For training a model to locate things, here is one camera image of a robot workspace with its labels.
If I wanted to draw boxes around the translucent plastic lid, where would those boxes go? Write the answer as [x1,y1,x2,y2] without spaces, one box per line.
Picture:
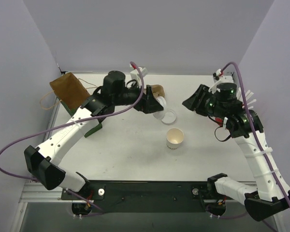
[153,96,167,120]
[161,109,176,125]

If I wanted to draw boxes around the white paper cup with text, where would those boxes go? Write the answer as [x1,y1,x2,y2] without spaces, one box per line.
[166,128,185,149]

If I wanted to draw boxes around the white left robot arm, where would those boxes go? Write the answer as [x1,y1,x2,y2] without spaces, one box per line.
[24,71,164,199]

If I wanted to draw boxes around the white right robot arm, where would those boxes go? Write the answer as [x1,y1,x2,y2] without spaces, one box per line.
[182,83,290,221]

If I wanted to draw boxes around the brown cardboard cup carrier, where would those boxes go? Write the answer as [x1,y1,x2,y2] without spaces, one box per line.
[151,85,165,98]

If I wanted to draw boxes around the green paper bag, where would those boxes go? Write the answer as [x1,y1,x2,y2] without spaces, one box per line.
[39,72,103,139]

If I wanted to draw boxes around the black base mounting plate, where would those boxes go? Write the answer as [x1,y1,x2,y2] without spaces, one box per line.
[60,179,232,214]

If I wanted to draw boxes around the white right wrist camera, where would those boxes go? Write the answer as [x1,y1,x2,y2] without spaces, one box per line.
[213,69,235,84]

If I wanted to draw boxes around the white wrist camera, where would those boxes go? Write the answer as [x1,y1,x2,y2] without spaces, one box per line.
[213,69,235,84]
[130,67,148,80]

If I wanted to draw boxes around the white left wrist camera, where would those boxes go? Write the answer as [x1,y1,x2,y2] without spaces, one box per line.
[130,67,148,80]

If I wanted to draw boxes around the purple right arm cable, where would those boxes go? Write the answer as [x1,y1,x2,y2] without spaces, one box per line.
[207,61,290,220]

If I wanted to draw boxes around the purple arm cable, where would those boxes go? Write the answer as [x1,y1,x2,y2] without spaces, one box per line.
[207,61,290,220]
[0,61,145,216]

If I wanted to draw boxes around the aluminium rail frame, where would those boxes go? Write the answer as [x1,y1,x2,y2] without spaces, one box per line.
[9,96,71,232]

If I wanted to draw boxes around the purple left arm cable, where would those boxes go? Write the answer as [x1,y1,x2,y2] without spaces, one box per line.
[0,61,145,216]

